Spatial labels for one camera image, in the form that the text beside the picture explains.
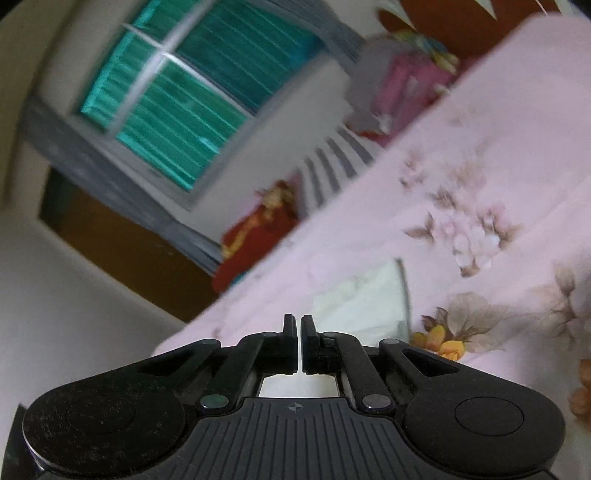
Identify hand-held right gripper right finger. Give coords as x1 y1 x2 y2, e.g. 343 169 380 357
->
300 315 463 416

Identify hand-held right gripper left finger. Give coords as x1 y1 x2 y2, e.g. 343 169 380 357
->
129 314 298 418

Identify white knit sweater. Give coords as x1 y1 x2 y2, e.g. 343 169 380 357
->
259 257 413 398

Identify pink folded clothes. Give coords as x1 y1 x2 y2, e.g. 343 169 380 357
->
376 50 456 117

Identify red patterned pillow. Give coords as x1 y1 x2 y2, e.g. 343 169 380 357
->
211 180 302 296

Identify grey striped cloth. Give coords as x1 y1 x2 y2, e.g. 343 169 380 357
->
297 124 376 214

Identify brown wooden door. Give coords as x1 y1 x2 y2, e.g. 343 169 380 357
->
39 168 219 324

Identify grey curtain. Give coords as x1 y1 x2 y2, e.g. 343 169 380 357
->
21 99 228 278
272 0 371 62

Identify window with green glass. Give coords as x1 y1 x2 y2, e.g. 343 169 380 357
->
69 0 334 214

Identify pink floral bed sheet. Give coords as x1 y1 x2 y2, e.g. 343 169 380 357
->
150 11 591 462

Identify grey folded cloth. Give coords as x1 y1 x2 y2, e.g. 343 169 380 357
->
344 39 408 136

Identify colourful patterned cloth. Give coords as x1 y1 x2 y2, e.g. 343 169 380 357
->
401 30 463 71

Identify red and white headboard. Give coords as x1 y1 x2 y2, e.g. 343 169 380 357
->
376 0 574 71

